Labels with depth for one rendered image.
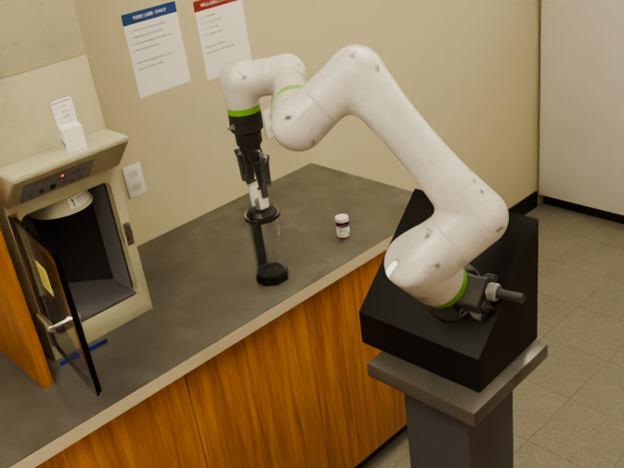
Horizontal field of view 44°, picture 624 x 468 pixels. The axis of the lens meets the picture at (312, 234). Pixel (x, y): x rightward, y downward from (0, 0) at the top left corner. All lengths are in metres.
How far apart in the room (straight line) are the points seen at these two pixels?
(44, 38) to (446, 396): 1.29
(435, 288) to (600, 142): 2.85
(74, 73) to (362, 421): 1.54
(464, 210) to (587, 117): 2.84
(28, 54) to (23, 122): 0.16
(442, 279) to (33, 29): 1.13
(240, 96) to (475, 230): 0.79
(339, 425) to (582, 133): 2.40
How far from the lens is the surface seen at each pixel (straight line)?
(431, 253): 1.64
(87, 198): 2.18
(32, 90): 2.02
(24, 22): 2.00
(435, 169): 1.64
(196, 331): 2.19
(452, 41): 3.83
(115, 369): 2.14
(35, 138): 2.04
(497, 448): 2.12
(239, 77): 2.08
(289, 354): 2.39
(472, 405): 1.82
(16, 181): 1.91
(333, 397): 2.63
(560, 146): 4.57
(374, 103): 1.64
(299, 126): 1.66
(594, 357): 3.56
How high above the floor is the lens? 2.12
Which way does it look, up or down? 27 degrees down
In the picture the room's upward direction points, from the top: 8 degrees counter-clockwise
